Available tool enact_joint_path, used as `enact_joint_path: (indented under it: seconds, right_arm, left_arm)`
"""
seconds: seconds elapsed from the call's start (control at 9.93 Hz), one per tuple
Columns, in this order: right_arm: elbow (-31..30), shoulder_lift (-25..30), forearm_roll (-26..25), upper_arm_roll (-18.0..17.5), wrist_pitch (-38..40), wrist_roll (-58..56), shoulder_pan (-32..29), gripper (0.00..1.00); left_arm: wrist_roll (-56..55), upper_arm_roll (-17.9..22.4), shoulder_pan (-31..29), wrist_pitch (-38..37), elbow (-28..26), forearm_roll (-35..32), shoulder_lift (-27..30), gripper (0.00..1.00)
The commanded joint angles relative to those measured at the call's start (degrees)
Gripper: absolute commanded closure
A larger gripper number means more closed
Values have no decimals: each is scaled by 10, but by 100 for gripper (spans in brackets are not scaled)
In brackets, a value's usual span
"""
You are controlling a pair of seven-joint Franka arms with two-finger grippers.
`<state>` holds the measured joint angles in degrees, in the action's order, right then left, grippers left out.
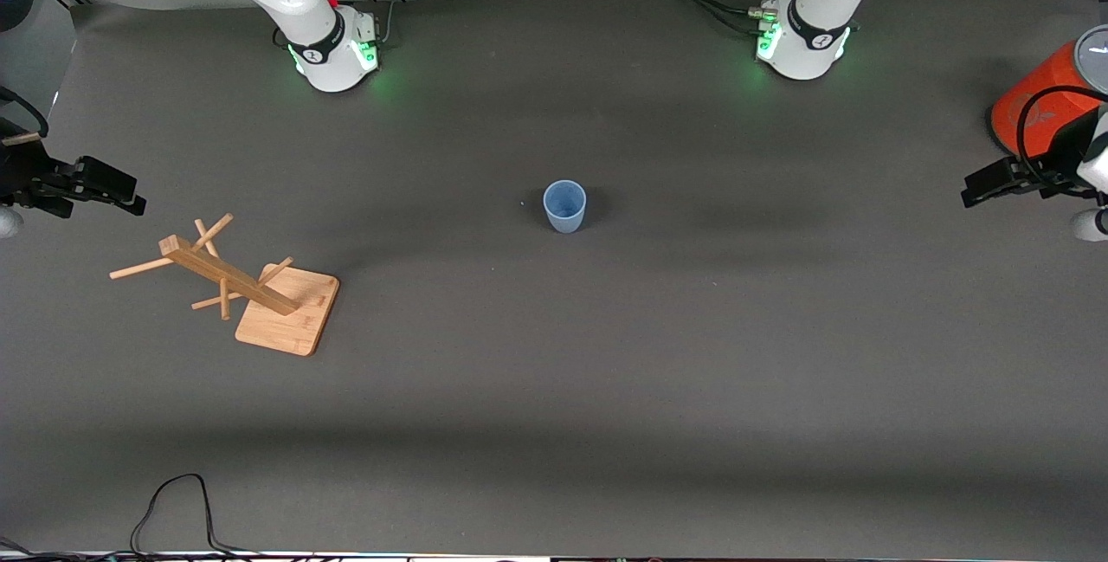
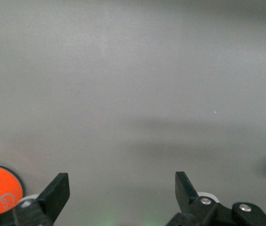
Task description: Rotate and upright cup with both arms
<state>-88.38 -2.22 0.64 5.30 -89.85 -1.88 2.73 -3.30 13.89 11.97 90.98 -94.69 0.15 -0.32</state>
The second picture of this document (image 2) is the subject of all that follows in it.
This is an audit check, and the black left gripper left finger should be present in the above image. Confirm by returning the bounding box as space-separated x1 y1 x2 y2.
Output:
0 172 71 226

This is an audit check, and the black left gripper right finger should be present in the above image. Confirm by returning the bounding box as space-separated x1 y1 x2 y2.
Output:
165 171 266 226

